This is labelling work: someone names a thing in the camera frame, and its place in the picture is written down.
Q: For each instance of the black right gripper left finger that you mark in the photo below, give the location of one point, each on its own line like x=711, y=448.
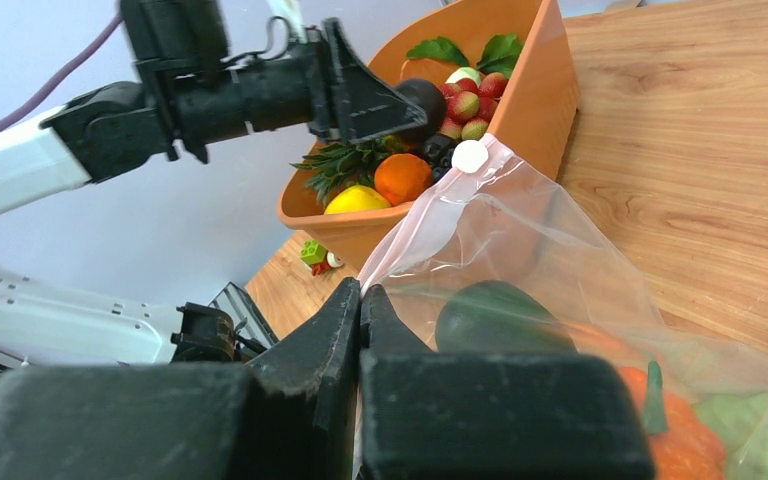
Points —
x=288, y=414

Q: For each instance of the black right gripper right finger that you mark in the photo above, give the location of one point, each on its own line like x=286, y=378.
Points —
x=481, y=415

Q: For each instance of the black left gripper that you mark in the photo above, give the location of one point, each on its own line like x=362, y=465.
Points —
x=319, y=80

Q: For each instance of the green avocado toy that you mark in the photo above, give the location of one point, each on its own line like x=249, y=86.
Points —
x=497, y=317

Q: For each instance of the clear zip top bag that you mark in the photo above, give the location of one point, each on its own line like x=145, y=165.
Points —
x=493, y=216

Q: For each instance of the orange toy pumpkin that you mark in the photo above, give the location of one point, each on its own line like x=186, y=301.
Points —
x=682, y=446

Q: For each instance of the pale green cabbage toy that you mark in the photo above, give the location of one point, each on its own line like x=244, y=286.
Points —
x=741, y=422

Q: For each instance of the toy pineapple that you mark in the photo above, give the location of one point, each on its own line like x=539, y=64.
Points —
x=335, y=166

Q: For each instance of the orange fruit toy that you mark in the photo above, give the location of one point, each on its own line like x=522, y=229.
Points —
x=402, y=178

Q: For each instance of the black grape bunch toy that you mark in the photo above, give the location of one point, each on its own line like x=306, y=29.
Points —
x=438, y=151

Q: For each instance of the yellow lemon toy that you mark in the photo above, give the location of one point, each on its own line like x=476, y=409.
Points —
x=356, y=198

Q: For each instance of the green leaf toy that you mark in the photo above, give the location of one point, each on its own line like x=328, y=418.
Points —
x=501, y=54
x=440, y=49

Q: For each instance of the colourful toy block stack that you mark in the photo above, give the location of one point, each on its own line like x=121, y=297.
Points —
x=317, y=259

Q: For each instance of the orange plastic basket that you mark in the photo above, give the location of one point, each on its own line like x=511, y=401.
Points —
x=534, y=118

